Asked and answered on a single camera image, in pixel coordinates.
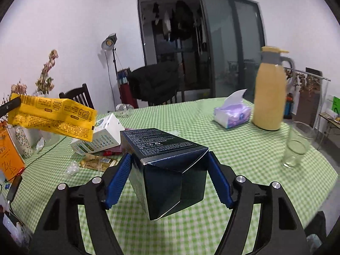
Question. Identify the green paper bag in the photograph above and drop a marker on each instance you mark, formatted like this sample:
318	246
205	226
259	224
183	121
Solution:
333	106

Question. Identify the golden brown snack wrapper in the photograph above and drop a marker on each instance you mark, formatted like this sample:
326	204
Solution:
95	162

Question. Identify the teal and red container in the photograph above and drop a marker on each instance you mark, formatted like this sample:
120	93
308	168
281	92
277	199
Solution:
289	106

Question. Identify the folding side table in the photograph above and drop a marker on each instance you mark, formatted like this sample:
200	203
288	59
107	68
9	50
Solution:
329	127

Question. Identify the yellow snack bag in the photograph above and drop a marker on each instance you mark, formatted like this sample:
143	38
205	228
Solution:
53	117

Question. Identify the white green milk carton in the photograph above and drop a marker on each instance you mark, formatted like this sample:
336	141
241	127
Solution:
103	132

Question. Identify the dark wooden chair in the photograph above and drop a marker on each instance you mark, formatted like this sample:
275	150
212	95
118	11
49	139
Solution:
79	98

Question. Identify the studio lamp on stand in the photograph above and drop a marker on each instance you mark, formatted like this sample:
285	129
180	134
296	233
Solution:
109	42

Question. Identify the metal clothes rack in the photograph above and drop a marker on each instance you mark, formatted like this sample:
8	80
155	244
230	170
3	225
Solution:
325	93

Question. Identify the small clear plastic piece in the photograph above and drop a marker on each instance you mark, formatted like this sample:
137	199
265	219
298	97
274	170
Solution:
70	170

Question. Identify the yellow thermos jug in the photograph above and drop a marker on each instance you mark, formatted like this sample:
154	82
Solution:
268	98

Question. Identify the purple white tissue pack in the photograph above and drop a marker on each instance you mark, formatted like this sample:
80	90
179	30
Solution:
231	117

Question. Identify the floral ceramic vase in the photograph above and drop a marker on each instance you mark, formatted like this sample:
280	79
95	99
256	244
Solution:
24	143

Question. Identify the hanging dried brown items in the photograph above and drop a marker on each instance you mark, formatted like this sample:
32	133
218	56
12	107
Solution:
305	81

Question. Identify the light patterned trousers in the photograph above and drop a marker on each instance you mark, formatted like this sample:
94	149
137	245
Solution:
314	243

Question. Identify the clear drinking glass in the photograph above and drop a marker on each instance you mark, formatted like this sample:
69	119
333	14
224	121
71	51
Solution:
294	151

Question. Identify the dried pink flowers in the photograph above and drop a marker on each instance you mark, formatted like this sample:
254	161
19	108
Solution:
46	74

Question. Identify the hanging dark clothes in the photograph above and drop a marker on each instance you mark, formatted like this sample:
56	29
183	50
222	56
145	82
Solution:
183	18

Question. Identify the sliding glass door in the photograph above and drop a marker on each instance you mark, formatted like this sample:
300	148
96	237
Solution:
228	53

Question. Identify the small crumpled paper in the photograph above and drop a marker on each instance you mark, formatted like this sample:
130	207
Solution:
40	144

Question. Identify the black jacket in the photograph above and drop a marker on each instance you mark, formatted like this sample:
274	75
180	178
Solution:
154	82

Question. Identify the dark blue carton box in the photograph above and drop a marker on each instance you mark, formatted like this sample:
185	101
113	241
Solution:
164	186

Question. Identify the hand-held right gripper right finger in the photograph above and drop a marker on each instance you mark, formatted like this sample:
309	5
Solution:
219	178

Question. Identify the orange paper bag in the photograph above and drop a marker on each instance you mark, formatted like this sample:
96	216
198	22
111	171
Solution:
9	159

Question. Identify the green checked tablecloth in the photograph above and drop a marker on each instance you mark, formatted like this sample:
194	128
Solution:
239	151

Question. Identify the red umbrella bag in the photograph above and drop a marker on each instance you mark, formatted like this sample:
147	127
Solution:
127	93

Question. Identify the clear ribbed pitcher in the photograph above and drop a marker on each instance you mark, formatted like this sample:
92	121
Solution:
50	138

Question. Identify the dark brown cabinet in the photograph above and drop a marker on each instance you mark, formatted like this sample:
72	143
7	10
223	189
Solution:
305	109

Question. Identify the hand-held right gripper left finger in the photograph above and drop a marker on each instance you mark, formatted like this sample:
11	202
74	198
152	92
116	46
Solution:
119	180

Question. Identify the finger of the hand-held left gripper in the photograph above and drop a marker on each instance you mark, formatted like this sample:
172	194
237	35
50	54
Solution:
10	105

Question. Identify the red snack wrapper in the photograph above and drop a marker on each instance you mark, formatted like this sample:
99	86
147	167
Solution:
111	153

